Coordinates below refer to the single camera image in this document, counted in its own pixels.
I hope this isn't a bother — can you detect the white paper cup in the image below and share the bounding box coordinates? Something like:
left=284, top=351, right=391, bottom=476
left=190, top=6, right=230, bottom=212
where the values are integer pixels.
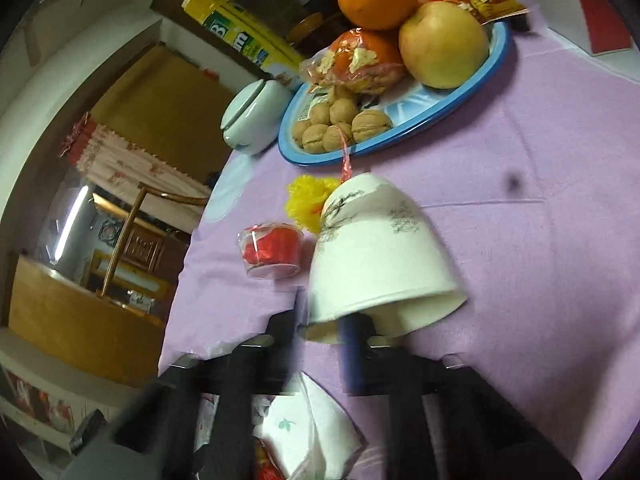
left=303, top=174, right=468, bottom=344

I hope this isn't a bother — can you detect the folded white tissue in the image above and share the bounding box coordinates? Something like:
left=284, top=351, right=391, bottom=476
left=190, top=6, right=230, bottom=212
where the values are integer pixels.
left=254, top=372, right=366, bottom=479

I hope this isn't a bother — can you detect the wooden rattan chair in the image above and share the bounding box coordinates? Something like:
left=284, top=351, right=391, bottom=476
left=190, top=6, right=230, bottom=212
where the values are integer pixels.
left=96, top=184, right=207, bottom=297

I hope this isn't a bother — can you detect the red jelly cup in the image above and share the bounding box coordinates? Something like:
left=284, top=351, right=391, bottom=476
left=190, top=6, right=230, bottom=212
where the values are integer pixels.
left=238, top=222, right=304, bottom=280

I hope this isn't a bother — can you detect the purple tablecloth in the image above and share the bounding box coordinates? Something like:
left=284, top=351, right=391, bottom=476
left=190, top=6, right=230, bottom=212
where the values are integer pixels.
left=158, top=0, right=640, bottom=480

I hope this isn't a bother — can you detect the yellow crumpled wrapper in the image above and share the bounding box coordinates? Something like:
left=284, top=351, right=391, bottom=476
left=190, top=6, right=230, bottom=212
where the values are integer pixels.
left=285, top=174, right=341, bottom=235

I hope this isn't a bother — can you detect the walnut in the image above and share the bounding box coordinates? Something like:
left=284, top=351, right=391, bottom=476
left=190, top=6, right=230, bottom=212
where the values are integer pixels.
left=352, top=110, right=393, bottom=143
left=329, top=98, right=359, bottom=125
left=308, top=102, right=331, bottom=126
left=322, top=122, right=355, bottom=152
left=302, top=124, right=329, bottom=154

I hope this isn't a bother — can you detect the white lidded ceramic jar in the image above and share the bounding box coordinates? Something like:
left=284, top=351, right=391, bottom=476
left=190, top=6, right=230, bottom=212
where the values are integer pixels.
left=220, top=80, right=293, bottom=155

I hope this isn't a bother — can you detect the blue rimmed fruit plate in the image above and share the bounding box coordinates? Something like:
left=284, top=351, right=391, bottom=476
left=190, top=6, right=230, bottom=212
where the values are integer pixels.
left=278, top=22, right=512, bottom=167

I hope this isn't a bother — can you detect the yellow apple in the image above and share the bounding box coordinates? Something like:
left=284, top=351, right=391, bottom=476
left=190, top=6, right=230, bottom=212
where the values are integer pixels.
left=398, top=1, right=489, bottom=90

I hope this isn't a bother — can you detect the yellow cylindrical canister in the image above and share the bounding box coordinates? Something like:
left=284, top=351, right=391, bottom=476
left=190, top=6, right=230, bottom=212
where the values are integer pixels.
left=181, top=0, right=303, bottom=90

